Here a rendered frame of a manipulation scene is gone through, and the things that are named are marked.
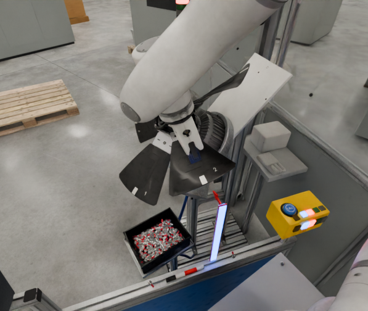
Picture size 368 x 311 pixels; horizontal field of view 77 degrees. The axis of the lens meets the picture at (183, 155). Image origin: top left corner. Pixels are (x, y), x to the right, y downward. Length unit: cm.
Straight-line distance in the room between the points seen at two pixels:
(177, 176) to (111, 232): 138
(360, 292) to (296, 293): 43
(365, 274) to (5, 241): 229
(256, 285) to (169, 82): 65
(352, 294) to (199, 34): 41
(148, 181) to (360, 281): 76
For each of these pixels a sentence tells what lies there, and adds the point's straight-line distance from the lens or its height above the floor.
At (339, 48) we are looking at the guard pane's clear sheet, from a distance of 125.
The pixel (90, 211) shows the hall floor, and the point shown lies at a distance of 224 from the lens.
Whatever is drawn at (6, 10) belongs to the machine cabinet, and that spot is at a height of 85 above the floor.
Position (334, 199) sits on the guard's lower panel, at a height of 79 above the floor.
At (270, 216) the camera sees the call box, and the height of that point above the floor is 101.
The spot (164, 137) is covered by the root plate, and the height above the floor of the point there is 113.
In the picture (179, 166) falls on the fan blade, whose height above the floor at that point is 118.
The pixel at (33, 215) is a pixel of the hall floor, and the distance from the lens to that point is 244.
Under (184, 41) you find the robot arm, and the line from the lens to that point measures 36.
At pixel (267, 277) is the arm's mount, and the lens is 84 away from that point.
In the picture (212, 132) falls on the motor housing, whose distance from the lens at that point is 97.
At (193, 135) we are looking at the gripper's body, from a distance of 54.
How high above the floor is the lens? 172
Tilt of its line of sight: 41 degrees down
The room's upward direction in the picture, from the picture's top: straight up
